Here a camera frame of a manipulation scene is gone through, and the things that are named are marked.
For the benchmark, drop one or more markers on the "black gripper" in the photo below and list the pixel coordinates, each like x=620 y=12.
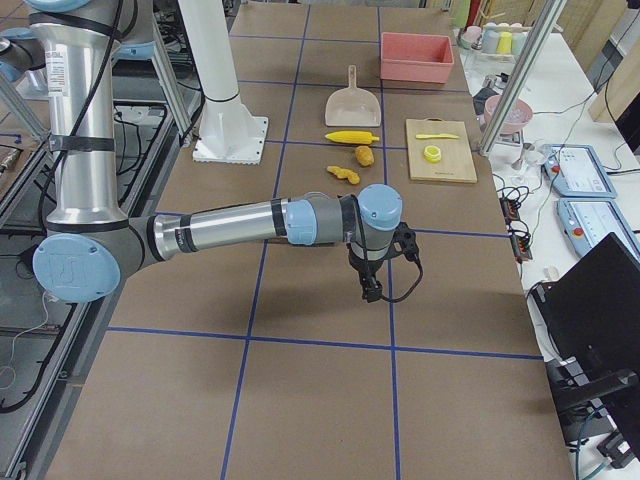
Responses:
x=363 y=268

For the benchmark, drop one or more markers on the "wooden cutting board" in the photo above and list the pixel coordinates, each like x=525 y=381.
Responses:
x=457 y=163

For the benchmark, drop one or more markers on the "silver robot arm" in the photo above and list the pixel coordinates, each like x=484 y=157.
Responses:
x=92 y=245
x=21 y=51

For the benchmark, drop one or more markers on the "yellow lemon slice toy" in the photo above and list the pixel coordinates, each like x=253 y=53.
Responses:
x=432 y=154

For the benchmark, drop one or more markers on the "blue teach pendant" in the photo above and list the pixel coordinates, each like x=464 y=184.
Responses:
x=586 y=221
x=576 y=171

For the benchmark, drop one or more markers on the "pink plastic bin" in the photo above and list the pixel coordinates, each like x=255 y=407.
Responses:
x=412 y=57

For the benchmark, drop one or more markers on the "yellow toy corn cob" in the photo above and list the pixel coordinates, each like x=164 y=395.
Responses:
x=352 y=137

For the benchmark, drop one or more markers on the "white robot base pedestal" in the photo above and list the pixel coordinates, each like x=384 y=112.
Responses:
x=228 y=132

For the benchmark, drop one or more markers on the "black monitor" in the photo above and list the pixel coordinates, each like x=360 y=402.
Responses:
x=592 y=315

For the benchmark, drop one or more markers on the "pink bowl with ice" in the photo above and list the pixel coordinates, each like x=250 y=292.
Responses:
x=518 y=117

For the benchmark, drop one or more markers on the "yellow plastic knife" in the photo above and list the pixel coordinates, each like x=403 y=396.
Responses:
x=437 y=136

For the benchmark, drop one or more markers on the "stack of coloured cups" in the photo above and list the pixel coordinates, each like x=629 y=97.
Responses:
x=494 y=39

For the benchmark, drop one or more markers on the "upper blue teach pendant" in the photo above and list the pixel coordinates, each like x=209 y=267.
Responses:
x=576 y=171

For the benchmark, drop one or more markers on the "lower blue teach pendant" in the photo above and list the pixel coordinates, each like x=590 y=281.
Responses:
x=586 y=221

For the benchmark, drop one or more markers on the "beige plastic dustpan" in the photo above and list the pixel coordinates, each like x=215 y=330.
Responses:
x=352 y=106

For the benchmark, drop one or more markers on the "orange toy ginger piece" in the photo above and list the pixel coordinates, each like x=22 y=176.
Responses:
x=341 y=173

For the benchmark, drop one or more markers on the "aluminium frame post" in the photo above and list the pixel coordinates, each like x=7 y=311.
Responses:
x=536 y=40

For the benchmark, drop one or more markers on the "brown toy potato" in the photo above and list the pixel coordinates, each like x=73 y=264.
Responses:
x=364 y=156

